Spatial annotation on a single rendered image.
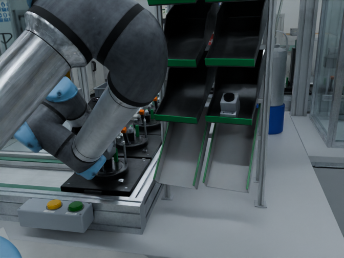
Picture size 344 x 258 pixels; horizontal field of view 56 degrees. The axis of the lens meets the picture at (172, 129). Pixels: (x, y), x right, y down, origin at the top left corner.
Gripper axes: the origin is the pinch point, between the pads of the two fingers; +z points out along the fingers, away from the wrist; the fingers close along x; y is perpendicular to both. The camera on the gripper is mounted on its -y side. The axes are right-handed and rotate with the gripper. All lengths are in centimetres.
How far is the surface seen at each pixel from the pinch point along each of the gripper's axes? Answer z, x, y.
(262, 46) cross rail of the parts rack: -21, 50, -22
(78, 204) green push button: -6.2, -0.8, 23.6
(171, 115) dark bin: -15.7, 25.4, -1.7
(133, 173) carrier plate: 7.7, 9.3, 7.9
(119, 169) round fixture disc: 5.6, 4.7, 7.5
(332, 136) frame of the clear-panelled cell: 50, 87, -32
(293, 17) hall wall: 667, 195, -790
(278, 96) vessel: 50, 63, -55
